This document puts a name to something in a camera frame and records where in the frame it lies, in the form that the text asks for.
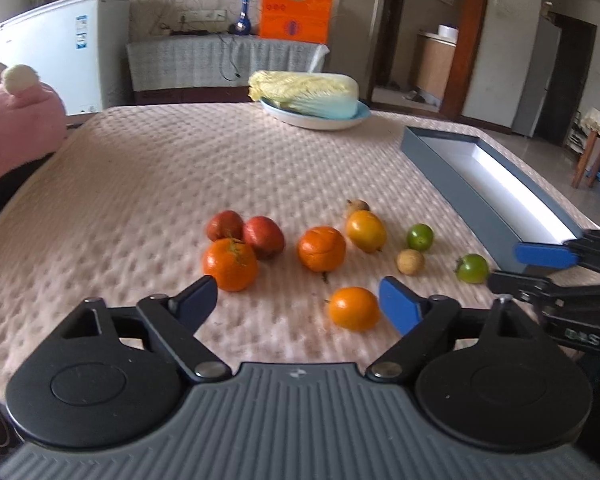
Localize white chest freezer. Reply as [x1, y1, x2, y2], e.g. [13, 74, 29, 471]
[0, 0, 131, 116]

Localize red apple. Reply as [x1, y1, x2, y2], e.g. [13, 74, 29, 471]
[242, 216, 286, 260]
[206, 210, 245, 242]

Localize beige quilted table cover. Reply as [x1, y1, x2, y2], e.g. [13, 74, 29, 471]
[0, 102, 600, 411]

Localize orange gift box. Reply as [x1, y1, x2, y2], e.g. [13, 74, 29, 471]
[259, 0, 335, 46]

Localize yellow-orange tomato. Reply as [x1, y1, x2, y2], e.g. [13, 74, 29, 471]
[345, 210, 387, 254]

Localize wooden kitchen cabinet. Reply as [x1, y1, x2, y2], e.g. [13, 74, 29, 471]
[415, 32, 456, 98]

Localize white wall socket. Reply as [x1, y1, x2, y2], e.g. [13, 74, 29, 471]
[180, 9, 228, 22]

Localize blue glass bottle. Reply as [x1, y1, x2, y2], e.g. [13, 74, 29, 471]
[230, 0, 253, 37]

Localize dark wooden tv cabinet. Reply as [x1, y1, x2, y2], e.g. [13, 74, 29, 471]
[130, 85, 253, 106]

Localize pink fluffy garment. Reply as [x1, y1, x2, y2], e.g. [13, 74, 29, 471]
[0, 62, 68, 193]

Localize napa cabbage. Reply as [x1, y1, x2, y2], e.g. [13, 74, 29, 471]
[248, 70, 360, 120]

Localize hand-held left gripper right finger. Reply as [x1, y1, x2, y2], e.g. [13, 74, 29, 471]
[365, 275, 537, 382]

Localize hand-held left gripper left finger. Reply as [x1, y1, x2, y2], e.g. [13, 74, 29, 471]
[62, 275, 233, 382]

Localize black cable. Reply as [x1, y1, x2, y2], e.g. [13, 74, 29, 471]
[219, 35, 243, 81]

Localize orange mandarin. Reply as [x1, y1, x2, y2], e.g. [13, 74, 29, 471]
[325, 286, 382, 332]
[202, 238, 259, 293]
[297, 226, 347, 273]

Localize grey box with white inside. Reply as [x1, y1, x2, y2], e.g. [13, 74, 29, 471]
[400, 126, 586, 272]

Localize small tan longan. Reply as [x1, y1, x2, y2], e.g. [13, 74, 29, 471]
[396, 249, 426, 277]

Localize green tomato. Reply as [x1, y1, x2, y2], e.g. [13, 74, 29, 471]
[455, 254, 491, 284]

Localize white and blue plate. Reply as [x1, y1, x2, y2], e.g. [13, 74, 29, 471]
[260, 97, 372, 131]

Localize grey checked cloth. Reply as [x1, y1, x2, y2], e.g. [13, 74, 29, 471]
[126, 35, 330, 93]

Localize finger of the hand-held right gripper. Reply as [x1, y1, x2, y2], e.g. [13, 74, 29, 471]
[514, 230, 600, 281]
[487, 270, 600, 309]

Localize green lime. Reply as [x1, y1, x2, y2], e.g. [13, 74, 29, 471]
[406, 223, 435, 252]

